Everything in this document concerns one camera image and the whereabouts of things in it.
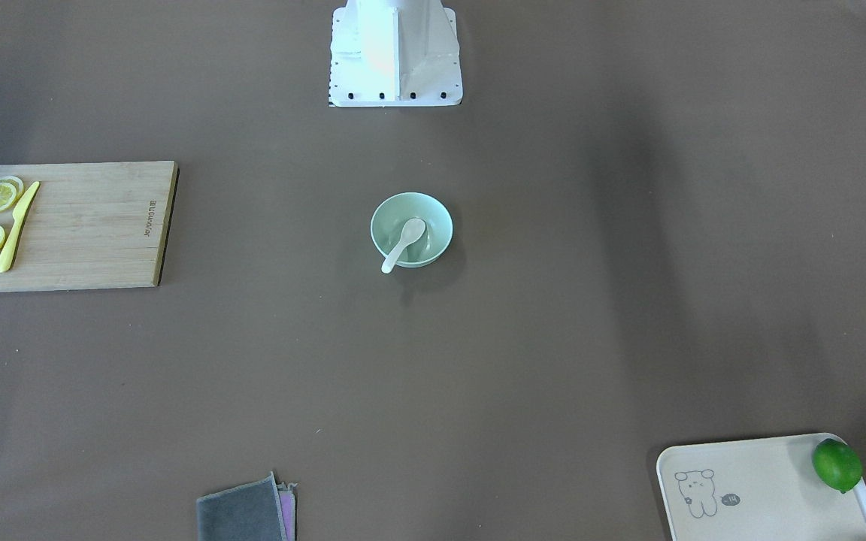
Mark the mint green bowl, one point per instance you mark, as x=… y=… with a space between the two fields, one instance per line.
x=390 y=217

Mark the grey folded cloth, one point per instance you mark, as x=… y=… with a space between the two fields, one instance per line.
x=263 y=510

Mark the bamboo cutting board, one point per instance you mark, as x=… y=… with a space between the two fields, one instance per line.
x=91 y=226

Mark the cream tray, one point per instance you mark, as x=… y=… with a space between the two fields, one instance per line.
x=756 y=489

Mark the lemon slice lower underneath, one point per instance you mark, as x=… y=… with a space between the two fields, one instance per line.
x=16 y=182

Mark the yellow plastic knife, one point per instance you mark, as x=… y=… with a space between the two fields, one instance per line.
x=19 y=213

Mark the green lime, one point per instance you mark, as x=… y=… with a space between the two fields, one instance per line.
x=837 y=465

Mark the white camera stand base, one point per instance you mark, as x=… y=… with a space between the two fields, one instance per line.
x=394 y=54

